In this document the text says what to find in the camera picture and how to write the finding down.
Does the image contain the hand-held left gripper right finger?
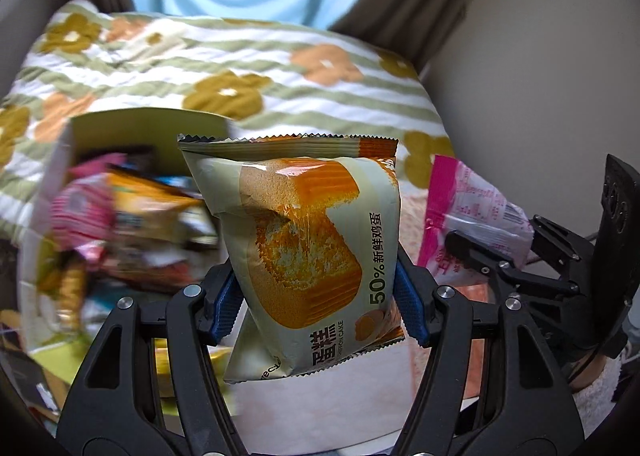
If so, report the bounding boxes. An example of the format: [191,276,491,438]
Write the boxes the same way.
[392,251,588,456]

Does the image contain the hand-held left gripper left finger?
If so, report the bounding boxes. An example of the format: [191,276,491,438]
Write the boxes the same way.
[55,261,248,456]

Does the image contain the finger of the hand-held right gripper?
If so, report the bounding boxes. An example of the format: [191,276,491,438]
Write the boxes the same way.
[525,216,597,283]
[444,229,590,303]

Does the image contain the white and pink snack packet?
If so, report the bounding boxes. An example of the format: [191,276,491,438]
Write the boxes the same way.
[417,154,536,289]

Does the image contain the pale green cake packet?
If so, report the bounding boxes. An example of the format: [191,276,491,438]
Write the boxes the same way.
[177,133,406,384]

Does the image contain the orange snack packet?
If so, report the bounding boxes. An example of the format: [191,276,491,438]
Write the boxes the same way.
[107,171,206,237]

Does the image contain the yellow dotted snack packet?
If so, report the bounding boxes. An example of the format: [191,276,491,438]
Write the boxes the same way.
[47,251,88,331]

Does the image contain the yellow-green cardboard box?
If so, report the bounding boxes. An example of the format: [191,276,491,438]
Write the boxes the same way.
[17,108,231,357]

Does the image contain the person's right forearm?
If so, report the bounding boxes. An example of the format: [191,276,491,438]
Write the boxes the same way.
[570,351,626,407]

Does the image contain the flower striped blanket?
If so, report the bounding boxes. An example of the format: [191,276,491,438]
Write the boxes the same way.
[0,0,456,257]

